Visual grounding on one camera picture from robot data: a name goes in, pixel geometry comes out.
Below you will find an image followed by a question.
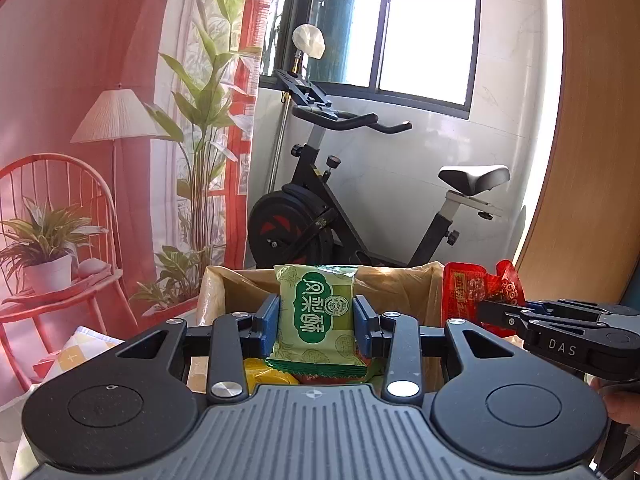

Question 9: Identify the red snack packet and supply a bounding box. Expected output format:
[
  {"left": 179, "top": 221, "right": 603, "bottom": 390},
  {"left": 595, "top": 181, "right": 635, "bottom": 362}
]
[{"left": 440, "top": 260, "right": 525, "bottom": 338}]

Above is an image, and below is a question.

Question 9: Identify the green pastry packet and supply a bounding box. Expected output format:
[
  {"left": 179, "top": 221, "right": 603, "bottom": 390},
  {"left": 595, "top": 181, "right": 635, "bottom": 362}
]
[{"left": 268, "top": 263, "right": 367, "bottom": 379}]

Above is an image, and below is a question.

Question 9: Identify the person right hand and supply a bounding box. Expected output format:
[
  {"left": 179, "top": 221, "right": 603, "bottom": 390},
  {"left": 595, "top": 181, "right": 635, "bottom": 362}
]
[{"left": 589, "top": 378, "right": 640, "bottom": 429}]

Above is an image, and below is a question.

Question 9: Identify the yellow snack packet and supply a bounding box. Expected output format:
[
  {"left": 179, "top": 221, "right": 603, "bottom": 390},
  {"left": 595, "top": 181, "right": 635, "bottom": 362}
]
[{"left": 243, "top": 358, "right": 298, "bottom": 394}]

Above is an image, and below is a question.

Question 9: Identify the taped cardboard box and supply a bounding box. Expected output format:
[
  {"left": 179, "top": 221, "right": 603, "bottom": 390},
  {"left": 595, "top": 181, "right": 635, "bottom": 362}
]
[{"left": 195, "top": 262, "right": 444, "bottom": 384}]

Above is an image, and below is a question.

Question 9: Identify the wooden headboard panel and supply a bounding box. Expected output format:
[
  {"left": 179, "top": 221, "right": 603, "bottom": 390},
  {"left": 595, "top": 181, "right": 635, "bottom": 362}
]
[{"left": 516, "top": 0, "right": 639, "bottom": 302}]

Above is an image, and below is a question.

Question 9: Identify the black exercise bike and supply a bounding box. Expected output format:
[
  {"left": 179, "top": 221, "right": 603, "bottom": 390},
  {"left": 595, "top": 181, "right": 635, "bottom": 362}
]
[{"left": 246, "top": 69, "right": 512, "bottom": 269}]

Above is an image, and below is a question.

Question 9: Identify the pink room backdrop poster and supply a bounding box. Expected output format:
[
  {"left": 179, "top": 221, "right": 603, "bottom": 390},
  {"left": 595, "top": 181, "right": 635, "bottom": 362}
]
[{"left": 1, "top": 0, "right": 267, "bottom": 402}]

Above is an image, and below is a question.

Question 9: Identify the dark framed window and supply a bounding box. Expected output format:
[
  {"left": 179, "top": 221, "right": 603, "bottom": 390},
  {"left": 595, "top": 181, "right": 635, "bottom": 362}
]
[{"left": 260, "top": 0, "right": 482, "bottom": 119}]

